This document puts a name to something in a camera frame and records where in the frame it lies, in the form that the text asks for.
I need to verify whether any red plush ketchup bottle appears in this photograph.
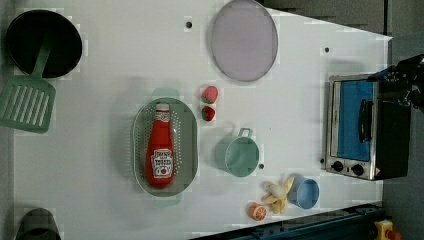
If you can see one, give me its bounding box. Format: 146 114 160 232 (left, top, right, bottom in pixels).
145 103 174 189

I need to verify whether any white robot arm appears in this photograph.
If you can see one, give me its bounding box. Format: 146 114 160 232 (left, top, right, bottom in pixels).
367 54 424 109

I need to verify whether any green oval strainer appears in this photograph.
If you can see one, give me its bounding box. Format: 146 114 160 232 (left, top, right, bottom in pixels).
131 88 198 208

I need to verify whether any dark red plush strawberry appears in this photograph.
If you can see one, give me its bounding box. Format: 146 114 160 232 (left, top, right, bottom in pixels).
201 106 215 122

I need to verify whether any light red plush strawberry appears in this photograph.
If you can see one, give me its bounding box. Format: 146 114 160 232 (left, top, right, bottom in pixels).
201 86 218 104

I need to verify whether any lilac round plate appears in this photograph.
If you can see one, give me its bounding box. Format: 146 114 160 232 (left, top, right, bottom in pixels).
211 0 278 82

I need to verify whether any plush peeled banana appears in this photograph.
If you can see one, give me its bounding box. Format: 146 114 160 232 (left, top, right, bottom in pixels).
262 177 294 214

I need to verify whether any plush orange half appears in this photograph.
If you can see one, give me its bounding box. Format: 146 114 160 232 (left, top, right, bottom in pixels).
248 203 267 221

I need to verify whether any blue cup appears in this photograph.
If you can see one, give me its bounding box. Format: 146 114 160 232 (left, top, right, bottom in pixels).
288 176 320 209

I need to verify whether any silver toaster oven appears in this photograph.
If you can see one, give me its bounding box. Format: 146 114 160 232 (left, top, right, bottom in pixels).
325 75 412 181

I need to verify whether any green slotted spatula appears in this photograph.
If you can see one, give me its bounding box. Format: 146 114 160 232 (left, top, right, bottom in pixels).
0 40 56 134

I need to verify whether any grey cup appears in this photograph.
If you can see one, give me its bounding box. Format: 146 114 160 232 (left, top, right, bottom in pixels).
15 208 62 240

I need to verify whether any black frying pan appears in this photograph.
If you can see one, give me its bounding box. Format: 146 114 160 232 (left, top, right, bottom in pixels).
5 10 83 79

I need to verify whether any yellow red toy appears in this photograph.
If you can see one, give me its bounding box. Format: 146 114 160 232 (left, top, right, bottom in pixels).
374 220 403 240

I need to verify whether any green cup with handle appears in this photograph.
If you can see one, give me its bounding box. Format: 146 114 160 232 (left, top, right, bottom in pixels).
215 128 260 177

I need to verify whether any blue metal frame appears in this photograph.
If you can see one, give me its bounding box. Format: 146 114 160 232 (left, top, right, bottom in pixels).
191 204 386 240

